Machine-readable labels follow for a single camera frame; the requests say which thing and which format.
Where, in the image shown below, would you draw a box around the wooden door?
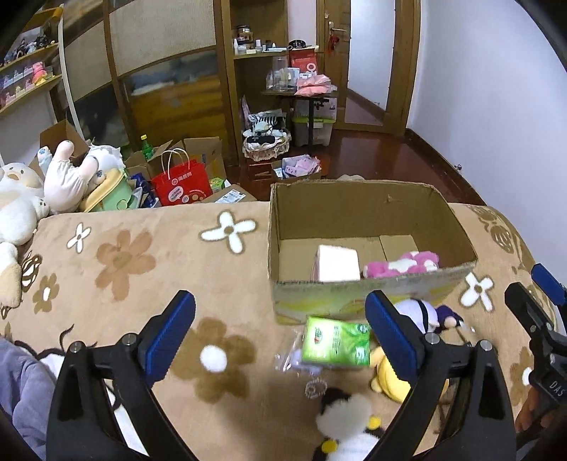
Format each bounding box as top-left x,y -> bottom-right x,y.
323,0 -> 421,136

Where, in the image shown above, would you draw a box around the tall cardboard box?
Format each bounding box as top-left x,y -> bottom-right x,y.
29,119 -> 91,178

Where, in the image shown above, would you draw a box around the small box of pink packets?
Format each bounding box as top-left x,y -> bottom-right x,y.
270,153 -> 323,182

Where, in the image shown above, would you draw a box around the red paper bag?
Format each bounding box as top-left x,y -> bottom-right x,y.
151,148 -> 214,207

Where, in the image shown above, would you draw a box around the flat labelled cardboard box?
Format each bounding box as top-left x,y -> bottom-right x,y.
201,184 -> 258,204

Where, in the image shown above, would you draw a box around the large white duck plush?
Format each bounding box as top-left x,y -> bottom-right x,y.
0,162 -> 50,309

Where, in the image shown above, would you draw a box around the person's right hand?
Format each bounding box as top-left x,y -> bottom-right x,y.
515,390 -> 553,438

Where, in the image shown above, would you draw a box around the clear plastic wrapper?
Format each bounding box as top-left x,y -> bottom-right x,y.
274,332 -> 311,373

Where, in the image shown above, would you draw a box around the yellow plush toy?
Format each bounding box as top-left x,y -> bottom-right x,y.
370,346 -> 449,402

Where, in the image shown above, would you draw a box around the white pink tissue pack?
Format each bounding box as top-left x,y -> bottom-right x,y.
311,245 -> 361,283

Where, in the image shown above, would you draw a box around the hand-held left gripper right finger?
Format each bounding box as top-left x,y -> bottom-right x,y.
365,290 -> 517,461

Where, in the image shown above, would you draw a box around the small side table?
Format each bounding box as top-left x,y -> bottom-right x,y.
261,86 -> 339,147

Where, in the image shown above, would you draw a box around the lace trimmed wicker basket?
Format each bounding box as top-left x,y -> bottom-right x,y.
241,128 -> 293,164

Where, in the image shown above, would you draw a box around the red box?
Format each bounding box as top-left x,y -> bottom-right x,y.
290,50 -> 320,77

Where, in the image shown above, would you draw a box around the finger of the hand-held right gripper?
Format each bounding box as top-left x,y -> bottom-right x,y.
504,282 -> 567,374
530,263 -> 567,312

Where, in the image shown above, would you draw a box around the green yellow toy pot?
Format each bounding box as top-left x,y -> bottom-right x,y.
80,168 -> 134,212

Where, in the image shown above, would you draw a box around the row of small toiletries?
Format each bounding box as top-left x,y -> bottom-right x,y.
232,24 -> 288,56

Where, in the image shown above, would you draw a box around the small clear plastic piece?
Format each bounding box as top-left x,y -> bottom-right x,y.
305,378 -> 329,400

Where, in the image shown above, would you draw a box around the purple clothing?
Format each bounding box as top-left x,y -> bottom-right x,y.
0,339 -> 58,459

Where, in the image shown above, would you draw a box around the clear plastic jar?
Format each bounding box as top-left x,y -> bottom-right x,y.
266,57 -> 302,91

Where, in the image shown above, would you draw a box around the large open cardboard box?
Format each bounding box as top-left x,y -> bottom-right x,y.
124,137 -> 226,196

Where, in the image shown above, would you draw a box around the wooden sliding door wardrobe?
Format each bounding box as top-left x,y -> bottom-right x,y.
57,0 -> 235,169

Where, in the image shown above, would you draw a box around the wall shelf with figurines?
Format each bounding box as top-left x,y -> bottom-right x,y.
0,6 -> 67,116

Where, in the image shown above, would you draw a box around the clear plastic storage bin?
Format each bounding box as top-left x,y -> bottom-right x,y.
290,116 -> 335,148

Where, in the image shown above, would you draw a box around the black white striped item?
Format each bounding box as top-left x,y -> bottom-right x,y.
246,113 -> 286,136

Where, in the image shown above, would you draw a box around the pink white plush toy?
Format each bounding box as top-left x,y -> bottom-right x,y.
363,250 -> 440,278

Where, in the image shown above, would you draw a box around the purple haired plush doll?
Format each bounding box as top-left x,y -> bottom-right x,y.
394,299 -> 464,334

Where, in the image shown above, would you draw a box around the wooden corner shelf unit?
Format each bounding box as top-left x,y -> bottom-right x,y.
213,0 -> 324,167

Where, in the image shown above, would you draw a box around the green tissue pack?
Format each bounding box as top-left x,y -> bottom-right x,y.
301,316 -> 372,368

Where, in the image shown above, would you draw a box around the brown floral blanket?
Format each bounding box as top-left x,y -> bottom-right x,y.
0,201 -> 559,461

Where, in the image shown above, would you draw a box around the black white penguin plush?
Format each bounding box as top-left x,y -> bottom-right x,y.
312,388 -> 391,461

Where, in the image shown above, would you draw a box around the blue white package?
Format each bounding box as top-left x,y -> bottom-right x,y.
128,173 -> 160,209

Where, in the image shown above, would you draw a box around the pink soft packets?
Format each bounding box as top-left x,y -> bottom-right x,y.
294,74 -> 335,96

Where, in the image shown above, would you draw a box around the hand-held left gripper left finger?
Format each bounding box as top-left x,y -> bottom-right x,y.
46,290 -> 198,461

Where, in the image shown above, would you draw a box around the white pink plush rabbit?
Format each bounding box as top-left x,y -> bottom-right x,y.
38,139 -> 100,213

